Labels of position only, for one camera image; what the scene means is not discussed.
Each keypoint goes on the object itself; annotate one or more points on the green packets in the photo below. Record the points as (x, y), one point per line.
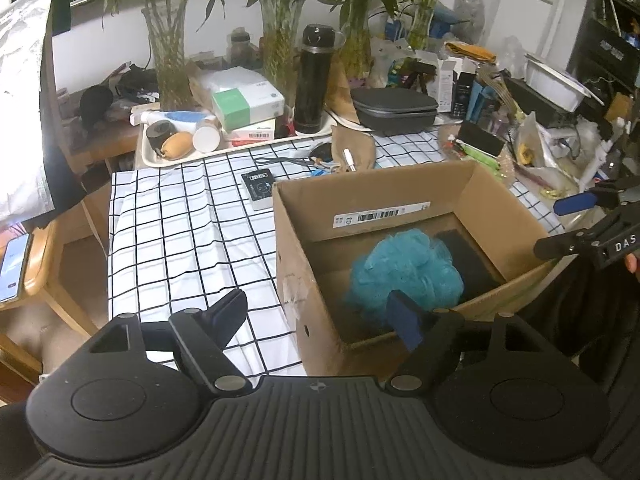
(482, 157)

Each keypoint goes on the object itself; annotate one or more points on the tan oval pouch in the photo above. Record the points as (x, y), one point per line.
(177, 146)

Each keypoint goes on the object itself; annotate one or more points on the black fuzzy object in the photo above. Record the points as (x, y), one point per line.
(95, 103)

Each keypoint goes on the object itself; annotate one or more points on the black foam block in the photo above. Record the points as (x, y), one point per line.
(480, 140)

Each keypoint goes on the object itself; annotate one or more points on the black white small device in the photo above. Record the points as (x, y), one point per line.
(257, 193)

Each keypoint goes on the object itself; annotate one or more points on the smartphone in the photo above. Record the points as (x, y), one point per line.
(12, 266)

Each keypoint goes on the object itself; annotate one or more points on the white plastic-wrapped pack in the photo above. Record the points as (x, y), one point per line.
(235, 77)

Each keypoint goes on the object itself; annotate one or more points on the green white tissue box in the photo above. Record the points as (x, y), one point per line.
(245, 106)

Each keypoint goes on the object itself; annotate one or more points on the black slim carton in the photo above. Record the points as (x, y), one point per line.
(462, 95)

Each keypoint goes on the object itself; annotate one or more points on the white pink flat box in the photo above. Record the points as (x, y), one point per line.
(252, 133)

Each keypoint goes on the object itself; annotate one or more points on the white upright carton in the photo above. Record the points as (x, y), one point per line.
(445, 85)

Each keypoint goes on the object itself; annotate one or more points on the dark glass jar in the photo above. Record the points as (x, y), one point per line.
(242, 50)

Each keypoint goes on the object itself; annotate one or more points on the black storage shelf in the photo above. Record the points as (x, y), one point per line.
(605, 35)

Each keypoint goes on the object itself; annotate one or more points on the white cylindrical jar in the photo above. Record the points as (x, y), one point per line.
(206, 137)

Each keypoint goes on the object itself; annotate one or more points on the tall glass vase with bamboo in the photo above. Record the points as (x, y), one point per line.
(280, 60)
(172, 70)

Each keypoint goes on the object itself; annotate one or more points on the yellow orange bag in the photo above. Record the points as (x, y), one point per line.
(470, 51)

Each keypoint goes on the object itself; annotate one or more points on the black white checkered tablecloth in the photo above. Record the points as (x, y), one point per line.
(175, 240)

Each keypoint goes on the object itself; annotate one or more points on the white blue spray bottle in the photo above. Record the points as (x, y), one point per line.
(180, 118)

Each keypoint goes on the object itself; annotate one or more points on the black thermos bottle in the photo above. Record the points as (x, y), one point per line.
(312, 90)

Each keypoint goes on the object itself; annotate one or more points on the person's right hand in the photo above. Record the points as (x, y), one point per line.
(635, 263)

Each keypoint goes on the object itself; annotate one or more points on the white pen-shaped object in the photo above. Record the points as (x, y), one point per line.
(348, 160)

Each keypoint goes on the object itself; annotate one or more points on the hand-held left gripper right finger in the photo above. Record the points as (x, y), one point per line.
(403, 321)

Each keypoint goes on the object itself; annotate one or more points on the wooden side table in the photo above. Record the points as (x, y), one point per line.
(100, 141)

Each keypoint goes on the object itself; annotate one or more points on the short glass vase with bamboo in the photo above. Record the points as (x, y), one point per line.
(356, 55)
(420, 30)

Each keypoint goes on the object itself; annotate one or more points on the cream plastic tray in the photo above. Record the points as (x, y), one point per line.
(150, 158)

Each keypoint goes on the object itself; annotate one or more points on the person's dark clothing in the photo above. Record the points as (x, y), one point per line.
(590, 320)

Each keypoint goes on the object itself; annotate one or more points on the white plastic basin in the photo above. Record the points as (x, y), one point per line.
(550, 85)

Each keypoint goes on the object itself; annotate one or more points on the brown cardboard box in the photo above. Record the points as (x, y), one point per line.
(300, 280)

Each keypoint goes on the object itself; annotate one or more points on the blue carton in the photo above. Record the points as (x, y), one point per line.
(482, 105)

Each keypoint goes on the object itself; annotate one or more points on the brown cloth pouch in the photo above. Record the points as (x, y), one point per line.
(361, 144)

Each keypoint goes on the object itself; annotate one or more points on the brown paper bag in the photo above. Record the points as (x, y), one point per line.
(342, 95)

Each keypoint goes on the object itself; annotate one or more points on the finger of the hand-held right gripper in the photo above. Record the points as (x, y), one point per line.
(575, 203)
(565, 246)

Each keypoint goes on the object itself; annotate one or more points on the teal mesh bath loofah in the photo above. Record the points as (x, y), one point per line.
(400, 266)

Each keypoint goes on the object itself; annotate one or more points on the grey zip case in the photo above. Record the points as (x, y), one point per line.
(395, 110)

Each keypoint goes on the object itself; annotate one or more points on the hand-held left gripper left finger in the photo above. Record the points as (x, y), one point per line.
(231, 310)

